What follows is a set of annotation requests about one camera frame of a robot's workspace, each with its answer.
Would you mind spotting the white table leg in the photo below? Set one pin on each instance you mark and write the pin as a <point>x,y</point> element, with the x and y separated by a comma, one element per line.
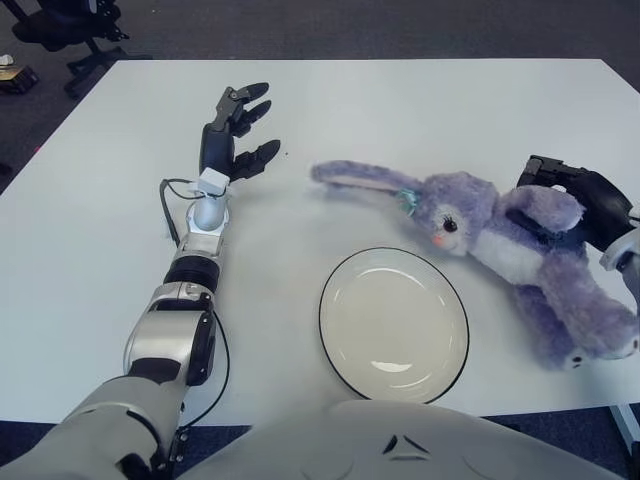
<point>627,425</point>

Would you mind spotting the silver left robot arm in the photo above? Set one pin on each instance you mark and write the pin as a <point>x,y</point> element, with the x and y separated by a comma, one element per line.
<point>170,320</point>

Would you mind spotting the white plate with black rim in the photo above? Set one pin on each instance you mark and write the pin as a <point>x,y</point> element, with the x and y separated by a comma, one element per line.
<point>395,325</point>

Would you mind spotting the silver robot torso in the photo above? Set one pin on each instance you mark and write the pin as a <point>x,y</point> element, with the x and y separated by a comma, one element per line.
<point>390,450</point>

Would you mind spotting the black bracket under table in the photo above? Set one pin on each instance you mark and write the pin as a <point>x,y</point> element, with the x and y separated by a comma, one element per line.
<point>175,447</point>

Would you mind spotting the purple plush bunny doll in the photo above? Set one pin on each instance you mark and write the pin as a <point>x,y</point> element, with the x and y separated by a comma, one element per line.
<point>500,235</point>

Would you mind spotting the black office chair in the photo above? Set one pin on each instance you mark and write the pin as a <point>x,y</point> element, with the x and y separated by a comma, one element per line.
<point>45,30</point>

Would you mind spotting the brown cardboard box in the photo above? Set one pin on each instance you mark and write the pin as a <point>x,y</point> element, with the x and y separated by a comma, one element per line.
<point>17,77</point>

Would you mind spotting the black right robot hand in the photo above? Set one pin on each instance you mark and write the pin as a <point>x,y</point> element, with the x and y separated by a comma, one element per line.
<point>605,200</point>

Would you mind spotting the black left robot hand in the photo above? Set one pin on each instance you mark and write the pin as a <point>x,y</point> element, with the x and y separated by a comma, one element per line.
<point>217,145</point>

